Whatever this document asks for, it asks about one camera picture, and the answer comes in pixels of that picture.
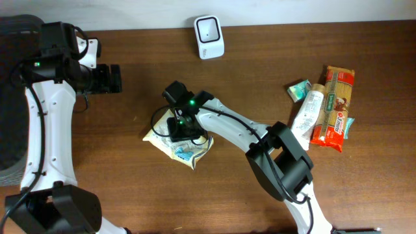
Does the cream snack bag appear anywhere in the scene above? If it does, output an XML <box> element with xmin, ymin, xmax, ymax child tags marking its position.
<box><xmin>142</xmin><ymin>107</ymin><xmax>214</xmax><ymax>170</ymax></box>

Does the Kleenex tissue pack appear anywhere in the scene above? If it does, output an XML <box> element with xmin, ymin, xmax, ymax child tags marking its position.
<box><xmin>287</xmin><ymin>80</ymin><xmax>311</xmax><ymax>103</ymax></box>

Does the white tube with bamboo print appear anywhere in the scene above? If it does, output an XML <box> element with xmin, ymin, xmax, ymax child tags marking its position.
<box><xmin>291</xmin><ymin>84</ymin><xmax>326</xmax><ymax>151</ymax></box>

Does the orange spaghetti packet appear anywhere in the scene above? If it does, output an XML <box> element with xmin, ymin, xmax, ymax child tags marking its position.
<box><xmin>310</xmin><ymin>66</ymin><xmax>355</xmax><ymax>152</ymax></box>

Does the green wet wipes pack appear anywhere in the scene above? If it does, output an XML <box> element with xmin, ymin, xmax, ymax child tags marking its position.
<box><xmin>344</xmin><ymin>118</ymin><xmax>355</xmax><ymax>140</ymax></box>

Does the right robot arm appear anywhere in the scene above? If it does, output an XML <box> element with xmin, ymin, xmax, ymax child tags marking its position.
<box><xmin>162</xmin><ymin>81</ymin><xmax>334</xmax><ymax>233</ymax></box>

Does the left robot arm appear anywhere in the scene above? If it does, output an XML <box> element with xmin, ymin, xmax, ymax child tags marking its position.
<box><xmin>4</xmin><ymin>21</ymin><xmax>127</xmax><ymax>233</ymax></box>

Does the white barcode scanner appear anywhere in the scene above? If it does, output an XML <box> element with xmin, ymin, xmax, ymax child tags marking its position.
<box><xmin>194</xmin><ymin>16</ymin><xmax>225</xmax><ymax>60</ymax></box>

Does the grey plastic mesh basket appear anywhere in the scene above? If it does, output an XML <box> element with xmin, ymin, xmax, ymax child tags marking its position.
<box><xmin>1</xmin><ymin>14</ymin><xmax>44</xmax><ymax>187</ymax></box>

